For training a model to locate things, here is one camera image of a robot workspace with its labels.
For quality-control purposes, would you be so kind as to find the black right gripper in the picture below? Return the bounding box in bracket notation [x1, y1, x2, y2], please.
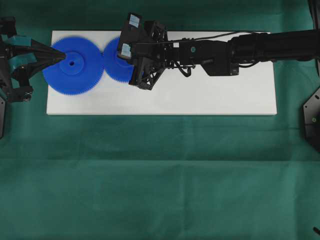
[117, 12, 180, 91]

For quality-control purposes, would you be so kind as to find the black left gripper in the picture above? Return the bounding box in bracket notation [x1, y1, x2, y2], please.
[0, 16, 66, 103]

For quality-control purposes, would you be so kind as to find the small blue gear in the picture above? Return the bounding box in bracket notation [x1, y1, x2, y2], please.
[103, 36, 134, 84]

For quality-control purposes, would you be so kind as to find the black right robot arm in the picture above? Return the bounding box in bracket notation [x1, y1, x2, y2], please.
[116, 13, 320, 90]

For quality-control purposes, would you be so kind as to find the large blue gear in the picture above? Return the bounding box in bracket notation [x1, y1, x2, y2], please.
[42, 36, 104, 95]

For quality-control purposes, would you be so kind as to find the white rectangular board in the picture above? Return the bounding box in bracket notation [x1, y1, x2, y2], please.
[46, 30, 278, 116]

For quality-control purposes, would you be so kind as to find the green table cloth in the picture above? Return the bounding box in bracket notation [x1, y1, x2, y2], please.
[0, 0, 320, 240]

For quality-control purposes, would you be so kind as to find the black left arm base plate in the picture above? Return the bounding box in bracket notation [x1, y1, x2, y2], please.
[0, 97, 6, 139]

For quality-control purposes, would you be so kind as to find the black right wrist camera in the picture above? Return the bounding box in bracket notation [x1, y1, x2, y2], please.
[200, 57, 239, 77]

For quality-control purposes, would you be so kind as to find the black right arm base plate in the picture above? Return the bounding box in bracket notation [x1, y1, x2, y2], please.
[303, 88, 320, 152]

